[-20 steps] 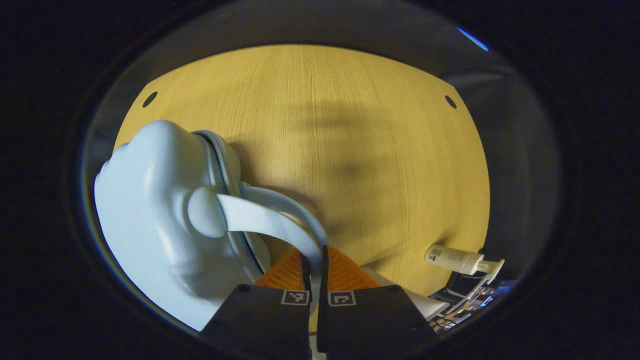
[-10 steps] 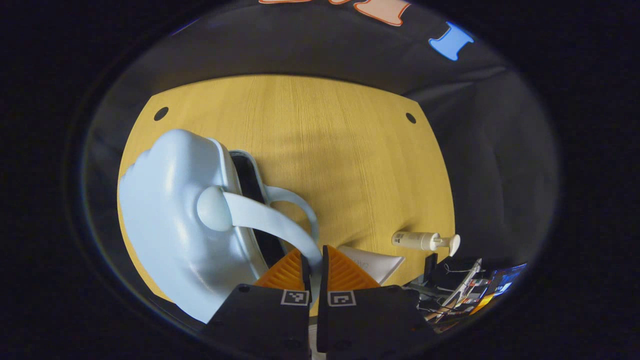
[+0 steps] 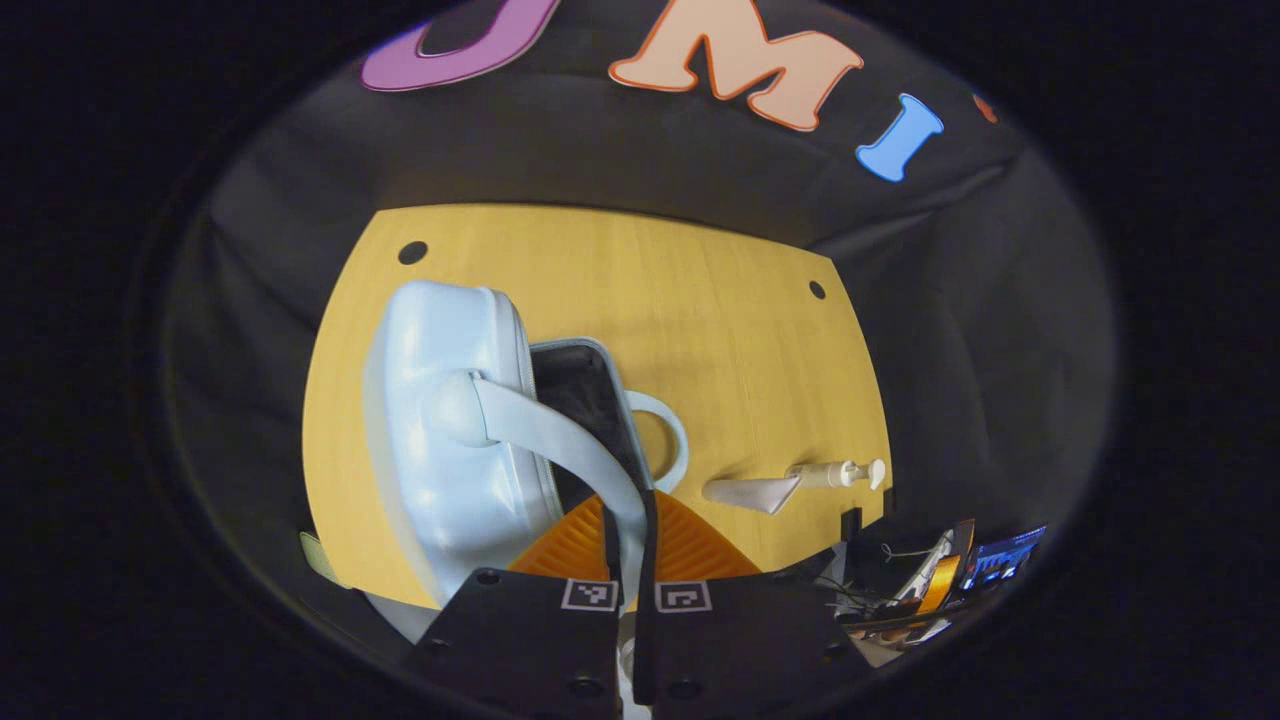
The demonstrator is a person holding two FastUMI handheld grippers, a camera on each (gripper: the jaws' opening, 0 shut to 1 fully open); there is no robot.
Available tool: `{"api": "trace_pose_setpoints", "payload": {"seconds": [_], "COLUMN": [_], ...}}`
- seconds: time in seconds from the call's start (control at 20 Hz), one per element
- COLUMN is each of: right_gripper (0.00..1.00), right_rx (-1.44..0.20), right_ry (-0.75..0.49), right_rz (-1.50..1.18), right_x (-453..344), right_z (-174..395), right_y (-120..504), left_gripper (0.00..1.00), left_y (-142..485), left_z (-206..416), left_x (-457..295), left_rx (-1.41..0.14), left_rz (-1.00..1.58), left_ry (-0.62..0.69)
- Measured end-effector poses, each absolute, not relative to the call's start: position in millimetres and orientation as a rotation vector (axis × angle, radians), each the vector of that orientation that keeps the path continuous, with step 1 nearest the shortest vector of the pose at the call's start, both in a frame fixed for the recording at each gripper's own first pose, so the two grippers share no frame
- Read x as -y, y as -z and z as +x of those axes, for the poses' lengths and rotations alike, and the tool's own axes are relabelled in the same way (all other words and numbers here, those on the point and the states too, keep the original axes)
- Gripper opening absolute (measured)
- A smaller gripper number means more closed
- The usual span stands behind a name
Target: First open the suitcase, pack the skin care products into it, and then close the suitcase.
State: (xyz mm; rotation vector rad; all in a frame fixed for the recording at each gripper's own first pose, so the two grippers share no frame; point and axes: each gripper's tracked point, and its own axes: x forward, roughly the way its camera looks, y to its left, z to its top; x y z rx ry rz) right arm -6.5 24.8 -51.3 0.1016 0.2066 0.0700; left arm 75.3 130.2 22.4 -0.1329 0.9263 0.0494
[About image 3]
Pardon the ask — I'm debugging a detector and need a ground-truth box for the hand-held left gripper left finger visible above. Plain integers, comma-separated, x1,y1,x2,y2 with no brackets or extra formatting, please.
403,490,627,720

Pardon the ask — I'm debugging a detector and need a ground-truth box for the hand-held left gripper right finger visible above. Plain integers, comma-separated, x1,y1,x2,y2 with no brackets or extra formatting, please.
632,489,873,713

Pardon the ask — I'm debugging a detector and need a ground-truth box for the white pump bottle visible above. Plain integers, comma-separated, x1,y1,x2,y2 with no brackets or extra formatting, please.
788,457,889,492

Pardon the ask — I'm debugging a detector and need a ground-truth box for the white squeeze tube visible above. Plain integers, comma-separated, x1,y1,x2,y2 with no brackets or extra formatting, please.
701,474,803,517

